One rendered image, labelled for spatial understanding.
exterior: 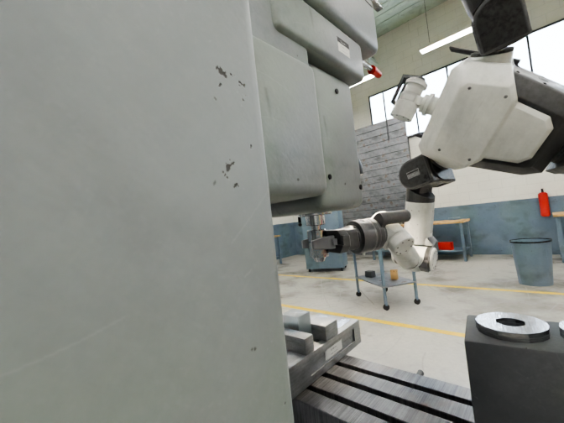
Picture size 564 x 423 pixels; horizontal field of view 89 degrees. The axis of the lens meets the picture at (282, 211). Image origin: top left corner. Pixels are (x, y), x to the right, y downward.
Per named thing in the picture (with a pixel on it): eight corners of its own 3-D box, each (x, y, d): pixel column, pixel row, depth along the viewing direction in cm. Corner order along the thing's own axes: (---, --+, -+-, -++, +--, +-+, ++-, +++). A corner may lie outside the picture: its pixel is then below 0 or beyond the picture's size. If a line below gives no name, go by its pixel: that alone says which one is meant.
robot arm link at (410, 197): (420, 198, 105) (422, 160, 103) (445, 201, 97) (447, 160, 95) (399, 201, 99) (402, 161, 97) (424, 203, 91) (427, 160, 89)
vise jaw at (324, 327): (296, 324, 88) (295, 311, 88) (338, 333, 78) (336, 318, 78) (284, 331, 84) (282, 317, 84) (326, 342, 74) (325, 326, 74)
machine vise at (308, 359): (321, 333, 97) (317, 300, 97) (362, 342, 87) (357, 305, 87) (241, 384, 71) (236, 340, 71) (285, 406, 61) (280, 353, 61)
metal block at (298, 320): (295, 329, 81) (292, 308, 81) (311, 333, 77) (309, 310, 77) (283, 336, 77) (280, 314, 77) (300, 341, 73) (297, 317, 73)
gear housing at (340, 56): (295, 113, 89) (291, 82, 90) (367, 81, 73) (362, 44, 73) (200, 84, 65) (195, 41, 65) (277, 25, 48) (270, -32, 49)
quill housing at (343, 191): (304, 215, 85) (292, 109, 86) (369, 206, 71) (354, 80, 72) (256, 219, 71) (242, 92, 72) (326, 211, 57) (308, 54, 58)
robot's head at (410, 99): (419, 126, 87) (391, 117, 91) (435, 93, 85) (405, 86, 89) (418, 120, 81) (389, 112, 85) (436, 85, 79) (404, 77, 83)
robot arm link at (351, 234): (314, 224, 78) (350, 219, 82) (318, 258, 77) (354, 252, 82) (340, 222, 66) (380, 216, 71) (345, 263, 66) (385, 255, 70)
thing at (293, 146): (250, 208, 72) (239, 107, 73) (331, 194, 56) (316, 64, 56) (179, 211, 58) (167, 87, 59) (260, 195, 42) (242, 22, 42)
